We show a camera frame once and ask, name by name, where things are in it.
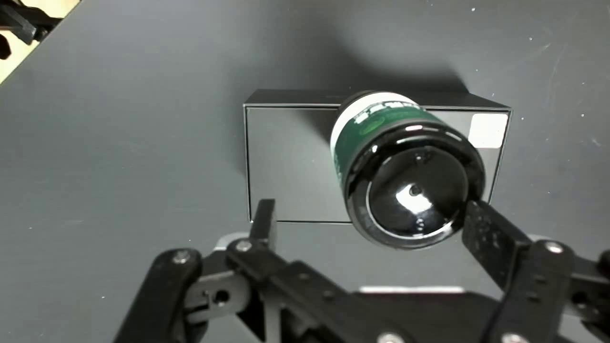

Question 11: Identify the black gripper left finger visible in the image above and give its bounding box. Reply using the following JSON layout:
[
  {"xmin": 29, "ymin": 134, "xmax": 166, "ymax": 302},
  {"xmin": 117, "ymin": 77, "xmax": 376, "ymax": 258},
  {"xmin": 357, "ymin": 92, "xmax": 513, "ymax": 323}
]
[{"xmin": 113, "ymin": 199, "xmax": 408, "ymax": 343}]

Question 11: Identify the black rectangular box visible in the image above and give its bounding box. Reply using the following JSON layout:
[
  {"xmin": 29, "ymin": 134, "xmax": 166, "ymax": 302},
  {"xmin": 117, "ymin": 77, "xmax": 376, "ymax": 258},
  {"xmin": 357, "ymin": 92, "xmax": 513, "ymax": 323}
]
[{"xmin": 241, "ymin": 88, "xmax": 513, "ymax": 225}]

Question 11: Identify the black table frame bracket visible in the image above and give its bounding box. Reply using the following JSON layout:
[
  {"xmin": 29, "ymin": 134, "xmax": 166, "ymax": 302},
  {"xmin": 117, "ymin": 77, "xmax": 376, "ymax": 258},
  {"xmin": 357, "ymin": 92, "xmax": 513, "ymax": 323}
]
[{"xmin": 0, "ymin": 0, "xmax": 65, "ymax": 63}]

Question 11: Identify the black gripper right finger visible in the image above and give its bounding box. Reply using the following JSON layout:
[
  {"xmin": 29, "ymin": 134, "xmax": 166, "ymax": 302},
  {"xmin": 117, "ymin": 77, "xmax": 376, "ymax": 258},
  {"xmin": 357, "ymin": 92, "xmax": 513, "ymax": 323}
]
[{"xmin": 462, "ymin": 199, "xmax": 610, "ymax": 343}]

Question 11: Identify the black bottle with green label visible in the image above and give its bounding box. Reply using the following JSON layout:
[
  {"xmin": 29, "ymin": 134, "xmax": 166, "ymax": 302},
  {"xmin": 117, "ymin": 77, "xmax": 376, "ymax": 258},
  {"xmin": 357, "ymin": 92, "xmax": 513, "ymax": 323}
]
[{"xmin": 328, "ymin": 90, "xmax": 489, "ymax": 252}]

